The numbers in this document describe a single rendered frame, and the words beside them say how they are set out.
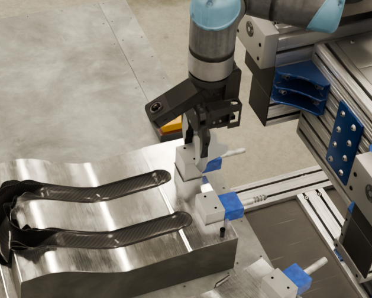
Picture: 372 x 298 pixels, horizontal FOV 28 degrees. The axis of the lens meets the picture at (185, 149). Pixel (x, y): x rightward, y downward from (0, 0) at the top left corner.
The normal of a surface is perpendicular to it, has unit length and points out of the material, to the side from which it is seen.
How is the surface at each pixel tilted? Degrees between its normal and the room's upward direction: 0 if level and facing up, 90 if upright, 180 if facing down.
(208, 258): 90
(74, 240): 28
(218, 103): 0
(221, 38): 90
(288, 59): 90
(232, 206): 0
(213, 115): 90
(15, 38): 0
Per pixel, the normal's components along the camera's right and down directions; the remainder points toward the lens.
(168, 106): -0.43, -0.51
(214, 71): 0.18, 0.71
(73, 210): 0.47, -0.73
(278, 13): -0.34, 0.72
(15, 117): 0.04, -0.70
